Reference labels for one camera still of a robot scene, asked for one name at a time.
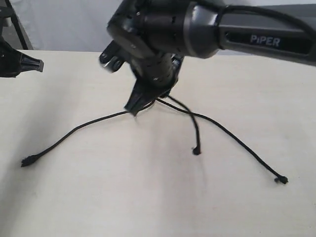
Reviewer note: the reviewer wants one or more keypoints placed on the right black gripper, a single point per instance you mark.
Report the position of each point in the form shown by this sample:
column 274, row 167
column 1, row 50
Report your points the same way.
column 156, row 72

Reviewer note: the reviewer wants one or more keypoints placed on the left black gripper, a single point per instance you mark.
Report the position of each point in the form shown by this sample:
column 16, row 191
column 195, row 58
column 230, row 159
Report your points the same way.
column 14, row 62

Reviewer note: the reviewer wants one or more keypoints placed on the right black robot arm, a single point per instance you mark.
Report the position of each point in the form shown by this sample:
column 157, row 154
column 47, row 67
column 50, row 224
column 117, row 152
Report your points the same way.
column 154, row 36

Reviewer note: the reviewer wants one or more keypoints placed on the grey backdrop cloth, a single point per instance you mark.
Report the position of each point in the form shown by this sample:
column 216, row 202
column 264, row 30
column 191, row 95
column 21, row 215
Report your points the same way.
column 73, row 25

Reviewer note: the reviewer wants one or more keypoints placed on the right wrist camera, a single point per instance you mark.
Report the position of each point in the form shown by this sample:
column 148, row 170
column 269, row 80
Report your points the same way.
column 110, row 59

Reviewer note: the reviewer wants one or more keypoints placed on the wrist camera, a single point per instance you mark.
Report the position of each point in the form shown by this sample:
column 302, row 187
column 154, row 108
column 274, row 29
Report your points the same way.
column 110, row 59
column 5, row 14

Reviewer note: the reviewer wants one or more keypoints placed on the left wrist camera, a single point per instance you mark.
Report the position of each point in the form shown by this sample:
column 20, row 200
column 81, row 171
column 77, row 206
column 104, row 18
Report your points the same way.
column 5, row 14

